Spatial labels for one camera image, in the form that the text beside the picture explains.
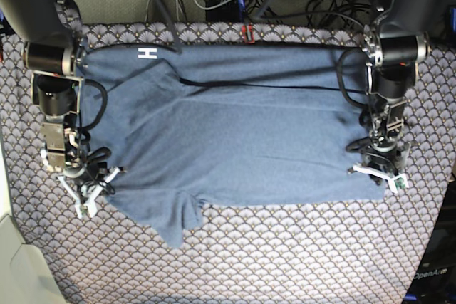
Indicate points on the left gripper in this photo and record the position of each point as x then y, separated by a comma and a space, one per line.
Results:
381, 166

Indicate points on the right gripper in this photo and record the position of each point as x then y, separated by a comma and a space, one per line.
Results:
86, 177

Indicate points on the blue T-shirt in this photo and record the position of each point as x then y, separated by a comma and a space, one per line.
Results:
224, 125

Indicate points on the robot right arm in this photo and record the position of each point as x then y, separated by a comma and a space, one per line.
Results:
71, 105

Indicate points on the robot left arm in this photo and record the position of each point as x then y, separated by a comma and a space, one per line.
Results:
394, 43

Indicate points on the fan-patterned tablecloth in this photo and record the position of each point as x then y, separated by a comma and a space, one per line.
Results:
344, 252

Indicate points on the black OpenArm base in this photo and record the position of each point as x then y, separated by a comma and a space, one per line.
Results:
434, 281

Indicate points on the white furniture at left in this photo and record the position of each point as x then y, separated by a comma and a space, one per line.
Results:
25, 275

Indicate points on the red table clamp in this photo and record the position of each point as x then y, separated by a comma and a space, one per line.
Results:
248, 33

